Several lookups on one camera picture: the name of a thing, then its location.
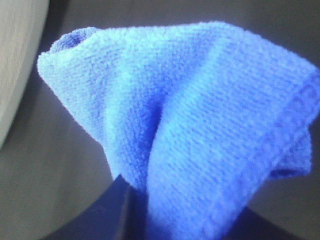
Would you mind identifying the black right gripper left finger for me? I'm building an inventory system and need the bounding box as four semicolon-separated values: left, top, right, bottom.
44;175;148;240

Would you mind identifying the white storage bin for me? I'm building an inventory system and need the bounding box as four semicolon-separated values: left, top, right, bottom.
0;0;49;145

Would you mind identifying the blue microfiber towel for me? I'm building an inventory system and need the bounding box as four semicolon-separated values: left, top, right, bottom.
37;22;320;240

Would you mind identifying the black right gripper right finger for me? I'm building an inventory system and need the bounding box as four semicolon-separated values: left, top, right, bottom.
224;207;302;240

